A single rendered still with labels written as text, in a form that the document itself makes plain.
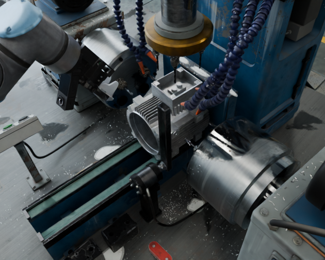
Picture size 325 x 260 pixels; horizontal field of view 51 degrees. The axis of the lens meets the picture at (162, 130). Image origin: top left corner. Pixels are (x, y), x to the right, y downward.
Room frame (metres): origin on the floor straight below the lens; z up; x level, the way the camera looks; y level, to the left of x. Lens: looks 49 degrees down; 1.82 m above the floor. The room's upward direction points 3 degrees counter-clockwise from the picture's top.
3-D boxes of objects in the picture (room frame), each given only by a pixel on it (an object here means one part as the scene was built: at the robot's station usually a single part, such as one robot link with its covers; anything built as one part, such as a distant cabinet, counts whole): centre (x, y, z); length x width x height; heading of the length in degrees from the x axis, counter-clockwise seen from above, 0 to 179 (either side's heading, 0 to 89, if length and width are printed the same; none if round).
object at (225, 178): (0.50, -0.23, 1.04); 0.41 x 0.25 x 0.25; 37
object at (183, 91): (0.78, -0.05, 1.11); 0.12 x 0.11 x 0.07; 127
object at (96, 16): (1.24, 0.34, 0.99); 0.35 x 0.31 x 0.37; 37
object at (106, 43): (1.05, 0.19, 1.04); 0.37 x 0.25 x 0.25; 37
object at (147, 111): (0.76, -0.02, 1.02); 0.20 x 0.19 x 0.19; 127
